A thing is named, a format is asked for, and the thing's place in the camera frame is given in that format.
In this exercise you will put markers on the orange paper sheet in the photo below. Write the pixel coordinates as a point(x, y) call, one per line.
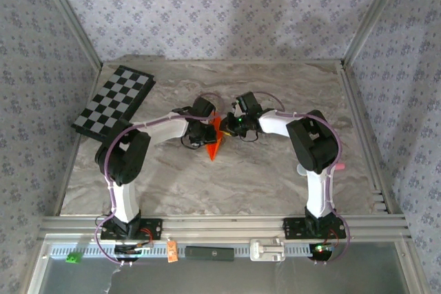
point(213, 151)

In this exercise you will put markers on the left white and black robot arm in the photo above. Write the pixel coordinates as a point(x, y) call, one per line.
point(124, 201)

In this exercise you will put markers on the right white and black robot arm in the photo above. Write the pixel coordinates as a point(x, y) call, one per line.
point(317, 197)

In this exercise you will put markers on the black and white chessboard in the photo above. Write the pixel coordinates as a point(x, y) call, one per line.
point(113, 97)

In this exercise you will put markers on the pink toy microphone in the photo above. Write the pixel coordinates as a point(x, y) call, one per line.
point(341, 166)

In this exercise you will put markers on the dark rectangular bar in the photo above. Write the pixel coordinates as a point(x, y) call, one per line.
point(210, 253)

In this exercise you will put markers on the orange tag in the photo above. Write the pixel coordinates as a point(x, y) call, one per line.
point(171, 252)

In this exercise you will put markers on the green connector block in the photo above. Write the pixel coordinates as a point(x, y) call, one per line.
point(74, 257)

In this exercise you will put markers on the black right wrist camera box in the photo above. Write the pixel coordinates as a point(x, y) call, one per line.
point(248, 103)

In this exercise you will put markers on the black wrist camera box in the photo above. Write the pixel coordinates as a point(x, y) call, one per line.
point(248, 103)
point(203, 106)

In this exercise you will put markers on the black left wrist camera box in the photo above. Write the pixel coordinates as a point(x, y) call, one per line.
point(203, 106)

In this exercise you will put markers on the aluminium frame rail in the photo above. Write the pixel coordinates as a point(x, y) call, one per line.
point(224, 227)

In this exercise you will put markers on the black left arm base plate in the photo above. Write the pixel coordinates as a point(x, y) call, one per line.
point(151, 228)

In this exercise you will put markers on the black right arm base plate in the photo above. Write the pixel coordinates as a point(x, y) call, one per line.
point(293, 228)

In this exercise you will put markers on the white plastic bracket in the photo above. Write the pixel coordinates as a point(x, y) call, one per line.
point(267, 250)

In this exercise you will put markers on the aluminium side rail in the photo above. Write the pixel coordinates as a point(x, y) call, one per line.
point(66, 184)
point(366, 135)

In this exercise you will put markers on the aluminium corner post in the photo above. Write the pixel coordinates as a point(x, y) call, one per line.
point(373, 15)
point(74, 20)

